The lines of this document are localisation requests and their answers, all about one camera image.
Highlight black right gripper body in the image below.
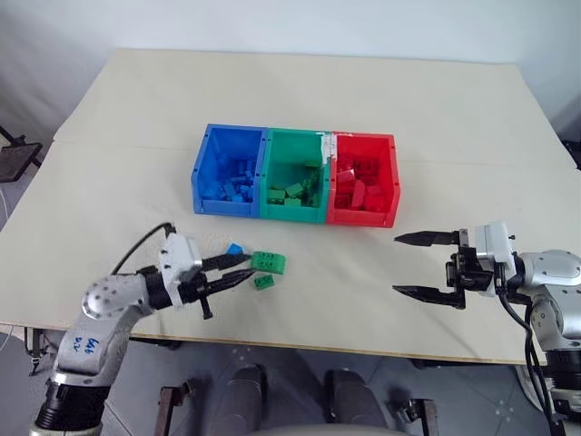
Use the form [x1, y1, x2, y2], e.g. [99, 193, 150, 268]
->
[444, 229, 497, 297]

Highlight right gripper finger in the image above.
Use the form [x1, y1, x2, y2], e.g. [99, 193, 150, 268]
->
[393, 230, 461, 249]
[391, 284, 468, 311]

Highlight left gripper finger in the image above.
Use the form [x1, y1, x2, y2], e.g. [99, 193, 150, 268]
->
[205, 269, 257, 293]
[201, 253, 253, 273]

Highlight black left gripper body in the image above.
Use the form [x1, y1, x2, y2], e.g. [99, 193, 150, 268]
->
[179, 259, 215, 322]

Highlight large green toy block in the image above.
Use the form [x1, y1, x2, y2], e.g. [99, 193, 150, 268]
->
[251, 250, 289, 277]

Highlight dark green toy block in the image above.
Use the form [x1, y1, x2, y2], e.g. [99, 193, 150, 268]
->
[300, 173, 320, 206]

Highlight red plastic bin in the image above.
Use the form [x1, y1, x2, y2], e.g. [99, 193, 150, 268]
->
[324, 131, 403, 229]

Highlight blue plastic bin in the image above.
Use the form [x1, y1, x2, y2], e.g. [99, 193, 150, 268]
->
[191, 123, 270, 218]

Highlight green plastic bin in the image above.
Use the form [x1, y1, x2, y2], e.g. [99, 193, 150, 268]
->
[257, 127, 335, 224]

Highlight white tape strip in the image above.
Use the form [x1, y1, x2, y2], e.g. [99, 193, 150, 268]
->
[316, 130, 338, 167]

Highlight grey robot torso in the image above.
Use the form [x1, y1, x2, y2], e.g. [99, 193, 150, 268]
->
[244, 421, 392, 436]

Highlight black stand under table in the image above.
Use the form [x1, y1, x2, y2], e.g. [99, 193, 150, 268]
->
[24, 326, 47, 378]

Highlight black metal rack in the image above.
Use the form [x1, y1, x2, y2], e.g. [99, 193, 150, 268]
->
[0, 124, 44, 183]

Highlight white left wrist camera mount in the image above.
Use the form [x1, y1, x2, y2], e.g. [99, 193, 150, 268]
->
[157, 233, 204, 309]

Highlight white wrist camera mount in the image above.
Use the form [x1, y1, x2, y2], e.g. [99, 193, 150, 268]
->
[157, 233, 204, 309]
[473, 221, 518, 299]

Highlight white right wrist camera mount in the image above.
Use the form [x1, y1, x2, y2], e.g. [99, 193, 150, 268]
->
[473, 221, 518, 299]

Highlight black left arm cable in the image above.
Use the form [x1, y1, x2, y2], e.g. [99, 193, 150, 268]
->
[111, 221, 178, 276]

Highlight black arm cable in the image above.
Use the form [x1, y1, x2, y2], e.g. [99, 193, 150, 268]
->
[111, 221, 178, 276]
[497, 267, 566, 436]

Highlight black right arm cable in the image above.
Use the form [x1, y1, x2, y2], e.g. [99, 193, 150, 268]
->
[497, 267, 566, 436]

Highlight brown metal frame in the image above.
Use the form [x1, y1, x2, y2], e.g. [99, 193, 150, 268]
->
[389, 396, 439, 436]
[159, 378, 199, 436]

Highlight dark object at wall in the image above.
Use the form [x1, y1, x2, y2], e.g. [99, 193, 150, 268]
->
[561, 134, 581, 172]

